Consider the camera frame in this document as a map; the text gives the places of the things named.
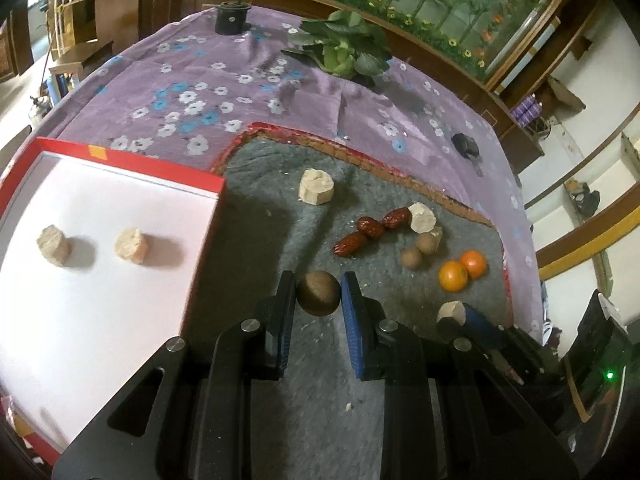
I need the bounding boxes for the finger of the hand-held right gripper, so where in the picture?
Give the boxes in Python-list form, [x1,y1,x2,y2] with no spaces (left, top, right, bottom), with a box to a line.
[462,302,521,356]
[436,317,468,343]

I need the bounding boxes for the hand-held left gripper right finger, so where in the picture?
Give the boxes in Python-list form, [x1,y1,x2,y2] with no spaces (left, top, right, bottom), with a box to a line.
[340,271,581,480]

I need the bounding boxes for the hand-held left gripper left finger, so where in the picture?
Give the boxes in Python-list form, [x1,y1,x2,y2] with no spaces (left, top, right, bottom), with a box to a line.
[51,270,298,480]

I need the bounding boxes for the orange tangerine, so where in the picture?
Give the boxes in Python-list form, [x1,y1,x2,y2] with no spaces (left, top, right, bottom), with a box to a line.
[460,250,487,278]
[438,260,470,293]

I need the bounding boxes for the red date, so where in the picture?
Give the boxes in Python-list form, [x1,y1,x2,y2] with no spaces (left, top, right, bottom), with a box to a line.
[382,207,412,229]
[332,231,368,258]
[356,216,386,239]

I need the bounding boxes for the red box with white inside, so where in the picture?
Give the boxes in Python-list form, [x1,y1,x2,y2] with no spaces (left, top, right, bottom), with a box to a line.
[0,137,228,466]

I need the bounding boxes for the grey felt mat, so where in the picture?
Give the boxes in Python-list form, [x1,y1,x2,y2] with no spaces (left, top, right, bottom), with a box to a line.
[180,132,516,480]

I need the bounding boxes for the black car key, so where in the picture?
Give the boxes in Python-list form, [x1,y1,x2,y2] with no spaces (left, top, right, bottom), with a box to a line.
[451,132,483,163]

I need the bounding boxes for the purple floral tablecloth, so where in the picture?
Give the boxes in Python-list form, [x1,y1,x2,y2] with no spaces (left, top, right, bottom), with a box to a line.
[50,2,546,346]

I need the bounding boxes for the brown cardboard box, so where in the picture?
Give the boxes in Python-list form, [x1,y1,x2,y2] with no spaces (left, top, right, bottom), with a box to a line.
[547,77,586,113]

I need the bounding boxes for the green leafy vegetable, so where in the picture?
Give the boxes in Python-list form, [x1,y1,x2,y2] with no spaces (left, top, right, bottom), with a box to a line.
[280,8,393,87]

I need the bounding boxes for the black cylinder container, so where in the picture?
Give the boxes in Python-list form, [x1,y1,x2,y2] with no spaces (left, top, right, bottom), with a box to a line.
[215,0,251,36]

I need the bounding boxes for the blue water bottle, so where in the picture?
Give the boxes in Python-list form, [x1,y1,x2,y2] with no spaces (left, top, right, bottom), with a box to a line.
[49,72,68,106]

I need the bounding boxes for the small wooden table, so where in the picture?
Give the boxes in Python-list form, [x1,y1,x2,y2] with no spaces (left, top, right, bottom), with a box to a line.
[47,40,115,91]

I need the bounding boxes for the wooden sideboard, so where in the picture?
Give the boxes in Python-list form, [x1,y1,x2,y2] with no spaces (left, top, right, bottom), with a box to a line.
[47,0,186,61]

